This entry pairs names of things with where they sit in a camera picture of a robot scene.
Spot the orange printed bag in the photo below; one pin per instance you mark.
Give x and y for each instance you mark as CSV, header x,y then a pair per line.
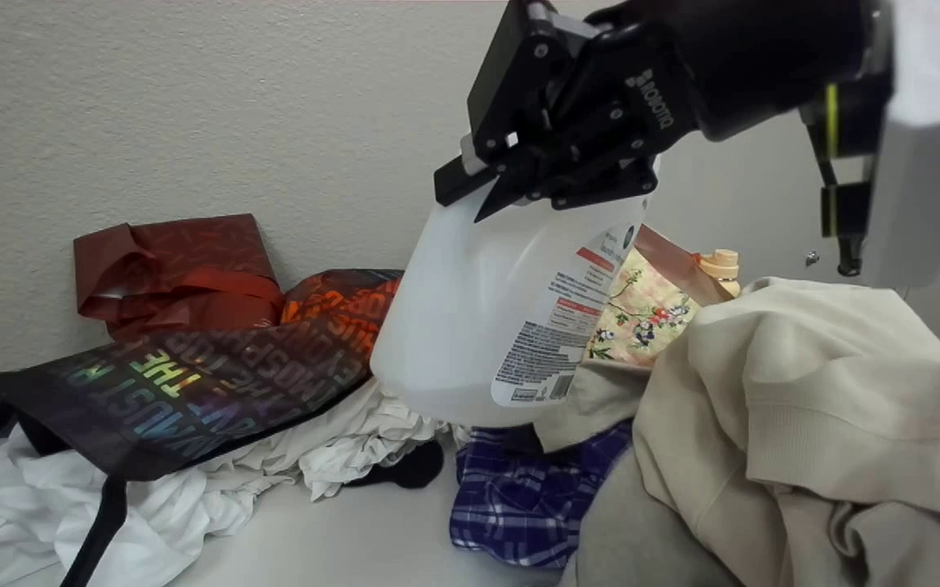
x,y
342,310

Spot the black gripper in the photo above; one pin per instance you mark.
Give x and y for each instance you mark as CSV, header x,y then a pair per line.
x,y
741,53

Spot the black holographic tote bag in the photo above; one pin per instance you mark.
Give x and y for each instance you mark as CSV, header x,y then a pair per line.
x,y
198,403

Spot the cream towel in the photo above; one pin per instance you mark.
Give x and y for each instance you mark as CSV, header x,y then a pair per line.
x,y
816,411

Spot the white detergent bottle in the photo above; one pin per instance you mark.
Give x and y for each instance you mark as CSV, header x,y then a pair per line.
x,y
457,313

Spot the blue plaid cloth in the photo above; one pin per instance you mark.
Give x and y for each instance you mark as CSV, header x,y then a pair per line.
x,y
513,501

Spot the light grey cloth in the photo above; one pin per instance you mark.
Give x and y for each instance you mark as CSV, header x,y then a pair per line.
x,y
634,542

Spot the white cloth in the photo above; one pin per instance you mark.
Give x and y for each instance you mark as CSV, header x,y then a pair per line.
x,y
179,511

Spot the black sock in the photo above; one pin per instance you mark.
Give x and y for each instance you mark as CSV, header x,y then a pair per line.
x,y
415,469

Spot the floral printed bag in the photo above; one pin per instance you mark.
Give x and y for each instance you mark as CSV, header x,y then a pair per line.
x,y
646,310

